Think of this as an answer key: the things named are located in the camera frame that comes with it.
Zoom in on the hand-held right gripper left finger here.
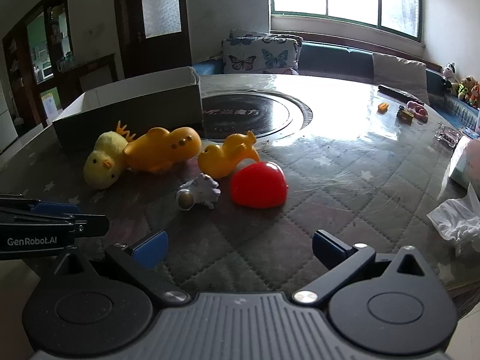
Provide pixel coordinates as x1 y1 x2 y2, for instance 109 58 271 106
52 230 192 305

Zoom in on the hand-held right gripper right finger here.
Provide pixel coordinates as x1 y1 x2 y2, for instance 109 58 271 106
292 229 432 305

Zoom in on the dark wooden sideboard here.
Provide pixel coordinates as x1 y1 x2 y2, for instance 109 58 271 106
56 53 119 103

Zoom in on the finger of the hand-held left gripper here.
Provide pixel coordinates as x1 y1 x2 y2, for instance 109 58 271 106
0 194 82 215
0 212 110 239

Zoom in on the yellow plush chick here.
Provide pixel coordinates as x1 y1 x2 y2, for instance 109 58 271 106
83 121 138 190

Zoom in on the orange plush toy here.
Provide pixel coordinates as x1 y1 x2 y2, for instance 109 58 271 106
466 82 480 110

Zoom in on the butterfly print pillow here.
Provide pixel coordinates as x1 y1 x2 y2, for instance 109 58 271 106
229 28 304 47
221 37 301 75

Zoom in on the black and white plush toy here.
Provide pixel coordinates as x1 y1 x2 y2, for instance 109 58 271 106
441 62 459 89

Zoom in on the pink toy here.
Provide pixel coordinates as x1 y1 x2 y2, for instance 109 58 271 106
406 100 429 122

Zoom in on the black remote control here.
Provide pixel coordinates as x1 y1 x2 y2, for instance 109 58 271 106
377 84 410 101

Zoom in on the white tissue pack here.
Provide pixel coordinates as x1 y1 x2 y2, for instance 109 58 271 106
448 135 480 189

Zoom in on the grey cushion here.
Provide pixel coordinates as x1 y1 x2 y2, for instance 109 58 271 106
372 52 430 106

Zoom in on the cardboard box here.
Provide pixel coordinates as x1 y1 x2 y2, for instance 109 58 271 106
52 66 204 151

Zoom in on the small yellow rubber duck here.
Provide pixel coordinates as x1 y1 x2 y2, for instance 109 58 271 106
197 130 262 179

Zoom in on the yellow plush toy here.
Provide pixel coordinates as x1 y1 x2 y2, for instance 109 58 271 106
455 76 475 100

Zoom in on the dark wooden door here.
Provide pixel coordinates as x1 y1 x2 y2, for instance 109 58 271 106
112 0 193 82

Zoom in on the large yellow rubber duck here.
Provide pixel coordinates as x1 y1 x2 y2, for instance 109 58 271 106
123 126 202 174

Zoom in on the round black induction cooktop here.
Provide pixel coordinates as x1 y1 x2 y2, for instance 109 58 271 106
200 93 313 144

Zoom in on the blue sofa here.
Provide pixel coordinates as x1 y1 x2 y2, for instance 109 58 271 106
191 39 480 130

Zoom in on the dark wooden display cabinet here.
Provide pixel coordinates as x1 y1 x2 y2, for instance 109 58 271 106
1 0 74 129

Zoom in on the red heart-shaped toy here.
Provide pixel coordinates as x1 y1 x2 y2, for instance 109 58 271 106
230 161 289 209

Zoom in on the crumpled white tissue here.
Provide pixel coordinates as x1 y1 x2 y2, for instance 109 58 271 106
427 183 480 258

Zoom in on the glass ashtray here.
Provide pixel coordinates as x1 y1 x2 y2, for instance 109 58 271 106
434 123 461 148

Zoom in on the white astronaut toy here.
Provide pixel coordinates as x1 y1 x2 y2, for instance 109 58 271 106
176 173 220 210

